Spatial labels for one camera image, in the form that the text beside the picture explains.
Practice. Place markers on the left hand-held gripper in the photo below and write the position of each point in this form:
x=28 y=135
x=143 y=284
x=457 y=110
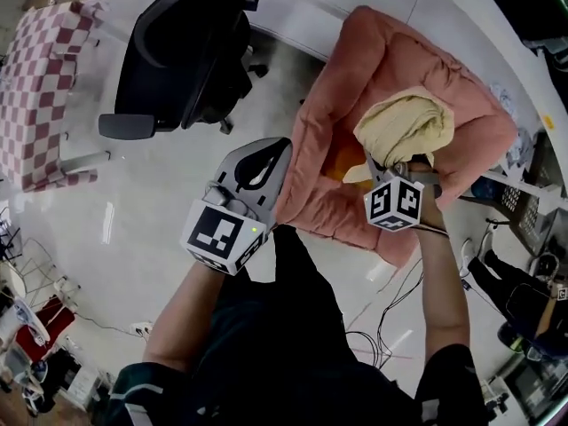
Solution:
x=262 y=193

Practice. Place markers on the pink white checkered sofa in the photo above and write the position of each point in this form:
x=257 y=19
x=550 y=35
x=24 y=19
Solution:
x=35 y=87

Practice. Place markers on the pink cushioned seat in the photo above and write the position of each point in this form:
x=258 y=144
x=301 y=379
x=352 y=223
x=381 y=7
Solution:
x=355 y=73

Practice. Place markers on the person's dark clothed torso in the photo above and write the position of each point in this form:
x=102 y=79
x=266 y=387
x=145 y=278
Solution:
x=284 y=349

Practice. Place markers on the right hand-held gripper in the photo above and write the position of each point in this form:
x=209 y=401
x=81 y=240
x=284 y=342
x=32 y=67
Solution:
x=392 y=202

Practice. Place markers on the white power strip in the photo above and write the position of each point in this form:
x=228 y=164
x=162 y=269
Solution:
x=142 y=329

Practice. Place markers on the black plastic crate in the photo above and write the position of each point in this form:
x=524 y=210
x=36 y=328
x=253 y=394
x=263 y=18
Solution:
x=530 y=193

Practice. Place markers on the black office chair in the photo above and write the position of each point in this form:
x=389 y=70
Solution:
x=186 y=56

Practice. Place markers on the person's right forearm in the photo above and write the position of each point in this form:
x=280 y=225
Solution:
x=444 y=291

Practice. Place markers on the pale yellow cloth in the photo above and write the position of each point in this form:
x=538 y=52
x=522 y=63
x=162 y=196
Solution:
x=401 y=124

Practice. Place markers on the red cloth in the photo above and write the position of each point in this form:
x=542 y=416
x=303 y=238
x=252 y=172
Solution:
x=49 y=324

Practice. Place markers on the person's left forearm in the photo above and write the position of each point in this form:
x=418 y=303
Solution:
x=186 y=313

